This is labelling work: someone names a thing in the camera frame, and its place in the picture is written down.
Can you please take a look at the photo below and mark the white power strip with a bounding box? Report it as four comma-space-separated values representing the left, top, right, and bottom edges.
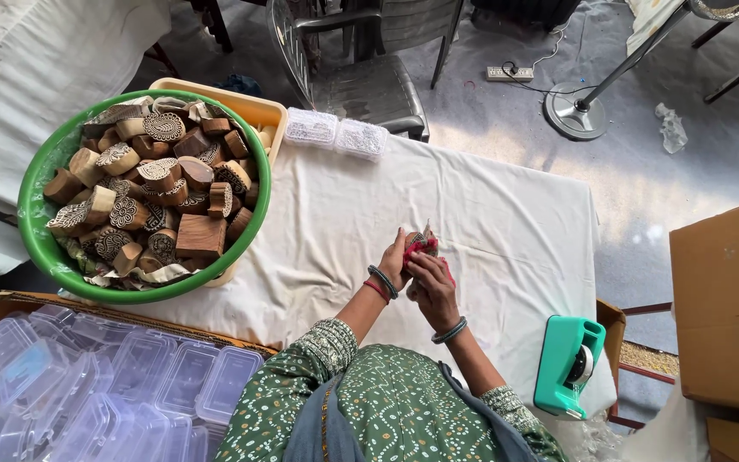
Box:
485, 65, 535, 82

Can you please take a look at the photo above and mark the blue cloth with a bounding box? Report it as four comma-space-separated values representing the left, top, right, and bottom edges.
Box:
212, 73, 264, 98

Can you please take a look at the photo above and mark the brown wooden stool frame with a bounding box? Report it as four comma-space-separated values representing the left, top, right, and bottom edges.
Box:
595, 296, 678, 432

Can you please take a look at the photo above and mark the white tablecloth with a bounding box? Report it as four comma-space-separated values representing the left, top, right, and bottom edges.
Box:
62, 131, 618, 421

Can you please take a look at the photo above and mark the black cable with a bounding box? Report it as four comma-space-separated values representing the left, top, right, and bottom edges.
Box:
501, 61, 601, 97

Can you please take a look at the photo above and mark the green patterned dress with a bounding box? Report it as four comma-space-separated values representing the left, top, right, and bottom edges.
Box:
214, 317, 571, 462

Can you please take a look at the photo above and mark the small carved wooden stamp block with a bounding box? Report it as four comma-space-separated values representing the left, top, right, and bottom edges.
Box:
405, 221, 438, 258

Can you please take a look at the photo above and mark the teal tape dispenser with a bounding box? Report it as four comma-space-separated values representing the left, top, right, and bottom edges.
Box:
533, 314, 607, 421

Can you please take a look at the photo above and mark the cream plastic tray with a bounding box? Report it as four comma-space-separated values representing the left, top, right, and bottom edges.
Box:
149, 77, 288, 288

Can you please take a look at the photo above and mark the person's left hand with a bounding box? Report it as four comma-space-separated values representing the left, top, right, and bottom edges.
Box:
379, 228, 418, 291

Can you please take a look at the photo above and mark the grey scarf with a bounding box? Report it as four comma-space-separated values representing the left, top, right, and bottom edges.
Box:
283, 361, 545, 462

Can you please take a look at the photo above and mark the grey pedestal fan stand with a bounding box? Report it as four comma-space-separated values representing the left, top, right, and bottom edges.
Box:
543, 0, 739, 142

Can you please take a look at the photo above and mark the grey plastic chair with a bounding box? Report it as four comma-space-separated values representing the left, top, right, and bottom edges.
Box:
266, 0, 467, 143

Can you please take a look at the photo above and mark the green plastic basin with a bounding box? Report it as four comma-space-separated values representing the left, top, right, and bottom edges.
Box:
17, 89, 273, 305

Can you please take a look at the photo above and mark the flat cardboard box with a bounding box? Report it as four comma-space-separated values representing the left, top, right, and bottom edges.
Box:
0, 290, 279, 360

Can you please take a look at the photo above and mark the white cloth covered table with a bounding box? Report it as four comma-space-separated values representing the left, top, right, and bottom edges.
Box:
0, 0, 173, 299

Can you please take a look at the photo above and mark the person's right hand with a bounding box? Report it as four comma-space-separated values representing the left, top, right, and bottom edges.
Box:
405, 252, 462, 335

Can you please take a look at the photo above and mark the grey bangle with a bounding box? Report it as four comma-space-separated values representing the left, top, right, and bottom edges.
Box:
367, 264, 400, 300
431, 316, 468, 345

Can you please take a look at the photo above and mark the large open cardboard carton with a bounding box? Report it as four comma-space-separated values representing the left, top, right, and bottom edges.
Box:
668, 196, 739, 419

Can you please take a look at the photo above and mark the crumpled clear plastic wrap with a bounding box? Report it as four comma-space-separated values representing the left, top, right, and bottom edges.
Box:
654, 102, 690, 155

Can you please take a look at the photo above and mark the white cable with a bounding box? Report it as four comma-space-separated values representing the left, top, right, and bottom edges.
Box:
530, 18, 572, 73

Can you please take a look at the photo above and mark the clear packet of white pieces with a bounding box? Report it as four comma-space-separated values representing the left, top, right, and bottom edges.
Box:
284, 107, 340, 151
334, 118, 390, 163

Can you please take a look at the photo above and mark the pile of carved wooden blocks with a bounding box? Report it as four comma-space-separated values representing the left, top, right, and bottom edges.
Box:
44, 103, 260, 275

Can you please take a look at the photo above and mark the pile of clear plastic containers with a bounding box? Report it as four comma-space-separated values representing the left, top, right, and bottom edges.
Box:
0, 304, 265, 462

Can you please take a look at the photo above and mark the clear plastic bag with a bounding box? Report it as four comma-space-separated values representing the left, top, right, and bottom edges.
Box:
552, 411, 627, 462

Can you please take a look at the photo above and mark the red bangle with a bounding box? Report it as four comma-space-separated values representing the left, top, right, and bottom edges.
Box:
362, 279, 391, 305

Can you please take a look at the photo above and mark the clear tape roll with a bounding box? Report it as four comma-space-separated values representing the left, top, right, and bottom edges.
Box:
565, 344, 595, 388

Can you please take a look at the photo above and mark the red cloth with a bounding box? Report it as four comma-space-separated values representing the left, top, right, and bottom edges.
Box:
403, 236, 458, 288

